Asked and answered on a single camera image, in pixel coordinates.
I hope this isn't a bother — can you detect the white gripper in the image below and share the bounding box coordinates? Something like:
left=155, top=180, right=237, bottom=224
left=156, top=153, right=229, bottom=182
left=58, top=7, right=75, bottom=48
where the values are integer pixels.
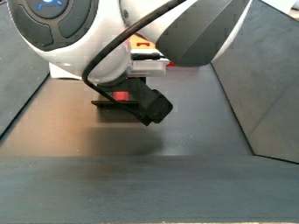
left=130, top=49, right=170, bottom=77

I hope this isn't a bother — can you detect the black curved holder stand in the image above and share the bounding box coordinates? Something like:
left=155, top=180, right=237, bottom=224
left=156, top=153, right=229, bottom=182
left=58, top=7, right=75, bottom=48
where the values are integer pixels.
left=91, top=85, right=138, bottom=107

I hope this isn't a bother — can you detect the black cable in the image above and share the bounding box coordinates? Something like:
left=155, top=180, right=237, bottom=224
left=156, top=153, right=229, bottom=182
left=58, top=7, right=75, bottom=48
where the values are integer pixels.
left=80, top=0, right=188, bottom=127

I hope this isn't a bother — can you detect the red hexagonal peg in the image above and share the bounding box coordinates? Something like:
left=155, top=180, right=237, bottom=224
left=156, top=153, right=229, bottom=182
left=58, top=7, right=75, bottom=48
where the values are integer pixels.
left=114, top=91, right=128, bottom=101

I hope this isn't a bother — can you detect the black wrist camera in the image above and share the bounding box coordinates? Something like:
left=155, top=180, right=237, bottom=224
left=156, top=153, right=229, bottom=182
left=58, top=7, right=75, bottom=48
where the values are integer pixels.
left=126, top=78, right=174, bottom=125

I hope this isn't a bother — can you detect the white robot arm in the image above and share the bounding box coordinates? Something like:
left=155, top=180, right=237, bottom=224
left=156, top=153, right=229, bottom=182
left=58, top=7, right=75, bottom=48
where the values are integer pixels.
left=7, top=0, right=253, bottom=84

